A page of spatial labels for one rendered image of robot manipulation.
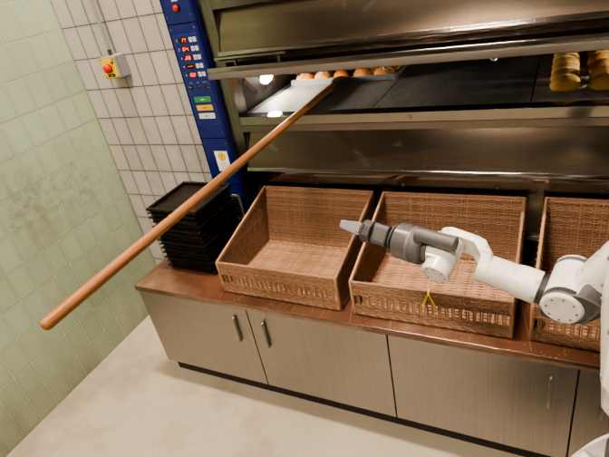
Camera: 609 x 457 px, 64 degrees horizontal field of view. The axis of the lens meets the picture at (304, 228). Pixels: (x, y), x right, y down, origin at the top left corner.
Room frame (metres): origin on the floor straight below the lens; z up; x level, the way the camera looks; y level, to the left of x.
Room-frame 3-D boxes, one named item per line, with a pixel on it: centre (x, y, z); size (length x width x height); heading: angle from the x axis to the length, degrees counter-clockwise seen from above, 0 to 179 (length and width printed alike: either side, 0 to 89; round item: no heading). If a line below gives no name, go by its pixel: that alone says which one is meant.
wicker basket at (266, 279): (1.78, 0.04, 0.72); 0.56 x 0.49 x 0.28; 58
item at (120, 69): (2.45, 0.72, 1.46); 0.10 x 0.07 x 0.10; 59
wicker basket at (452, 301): (1.47, -0.47, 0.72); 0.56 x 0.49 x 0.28; 60
